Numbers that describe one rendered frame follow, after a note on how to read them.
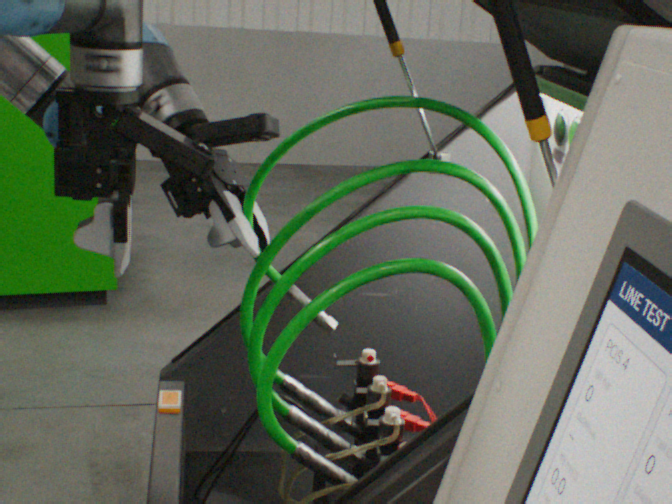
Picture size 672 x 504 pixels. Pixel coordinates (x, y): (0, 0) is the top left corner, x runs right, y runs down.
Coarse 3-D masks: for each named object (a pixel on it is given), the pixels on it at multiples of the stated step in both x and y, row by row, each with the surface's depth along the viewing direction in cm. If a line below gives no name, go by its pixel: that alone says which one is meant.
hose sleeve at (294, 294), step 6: (276, 282) 130; (294, 288) 130; (288, 294) 130; (294, 294) 129; (300, 294) 130; (294, 300) 130; (300, 300) 129; (306, 300) 130; (300, 306) 130; (324, 312) 130; (318, 318) 129; (324, 318) 129; (318, 324) 130
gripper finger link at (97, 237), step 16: (96, 208) 109; (112, 208) 109; (128, 208) 110; (96, 224) 110; (128, 224) 110; (80, 240) 110; (96, 240) 110; (112, 240) 110; (128, 240) 111; (112, 256) 111; (128, 256) 112
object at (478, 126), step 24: (384, 96) 120; (408, 96) 119; (312, 120) 123; (336, 120) 122; (480, 120) 118; (288, 144) 124; (504, 144) 118; (264, 168) 126; (528, 192) 119; (528, 216) 119; (528, 240) 120
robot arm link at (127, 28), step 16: (112, 0) 100; (128, 0) 103; (112, 16) 102; (128, 16) 103; (80, 32) 103; (96, 32) 102; (112, 32) 103; (128, 32) 104; (96, 48) 103; (112, 48) 103; (128, 48) 104
